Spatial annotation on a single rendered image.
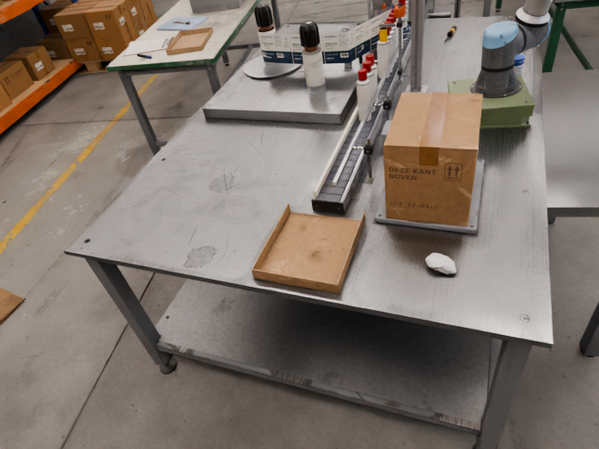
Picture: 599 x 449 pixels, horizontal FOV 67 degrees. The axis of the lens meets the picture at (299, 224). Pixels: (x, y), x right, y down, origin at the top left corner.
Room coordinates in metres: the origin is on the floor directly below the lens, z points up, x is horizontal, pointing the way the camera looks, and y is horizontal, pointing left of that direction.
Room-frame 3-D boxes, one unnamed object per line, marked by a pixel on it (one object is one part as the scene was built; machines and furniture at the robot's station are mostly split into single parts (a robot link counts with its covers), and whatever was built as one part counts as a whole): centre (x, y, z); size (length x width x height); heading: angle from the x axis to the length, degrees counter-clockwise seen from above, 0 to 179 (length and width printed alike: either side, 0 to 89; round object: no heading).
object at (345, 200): (1.87, -0.48, 0.85); 1.65 x 0.11 x 0.05; 153
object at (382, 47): (1.92, -0.51, 0.98); 0.05 x 0.05 x 0.20
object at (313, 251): (0.98, -0.02, 0.85); 0.30 x 0.26 x 0.04; 153
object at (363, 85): (1.59, -0.34, 0.98); 0.05 x 0.05 x 0.20
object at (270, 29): (2.30, -0.03, 1.04); 0.09 x 0.09 x 0.29
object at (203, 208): (1.80, -0.33, 0.82); 2.10 x 1.50 x 0.02; 153
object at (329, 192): (1.87, -0.48, 0.86); 1.65 x 0.08 x 0.04; 153
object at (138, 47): (3.21, 0.78, 0.81); 0.38 x 0.36 x 0.02; 162
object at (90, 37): (5.69, 1.82, 0.32); 1.20 x 0.83 x 0.64; 71
